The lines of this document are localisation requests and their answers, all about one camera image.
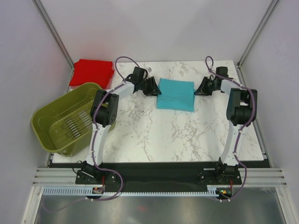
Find teal t shirt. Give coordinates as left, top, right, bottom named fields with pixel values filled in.
left=157, top=78, right=195, bottom=112

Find right aluminium frame post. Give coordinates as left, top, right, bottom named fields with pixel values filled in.
left=236, top=0, right=280, bottom=69

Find white slotted cable duct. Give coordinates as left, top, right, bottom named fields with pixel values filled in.
left=43, top=186, right=233, bottom=197

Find aluminium rail profile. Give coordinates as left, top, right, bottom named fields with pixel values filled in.
left=33, top=168, right=77, bottom=186

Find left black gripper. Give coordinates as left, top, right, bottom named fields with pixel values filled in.
left=139, top=77, right=161, bottom=97

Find folded red t shirt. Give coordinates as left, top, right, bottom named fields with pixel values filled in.
left=69, top=59, right=114, bottom=89

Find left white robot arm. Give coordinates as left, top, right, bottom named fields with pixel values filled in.
left=76, top=66, right=162, bottom=184

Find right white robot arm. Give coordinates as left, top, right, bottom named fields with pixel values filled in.
left=194, top=66, right=257, bottom=184

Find olive green plastic basket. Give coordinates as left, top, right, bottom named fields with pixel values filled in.
left=30, top=82, right=117, bottom=156

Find aluminium frame post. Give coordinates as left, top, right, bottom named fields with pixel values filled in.
left=32, top=0, right=74, bottom=69
left=236, top=0, right=280, bottom=69

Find left aluminium frame post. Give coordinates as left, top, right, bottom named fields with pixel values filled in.
left=32, top=0, right=74, bottom=69

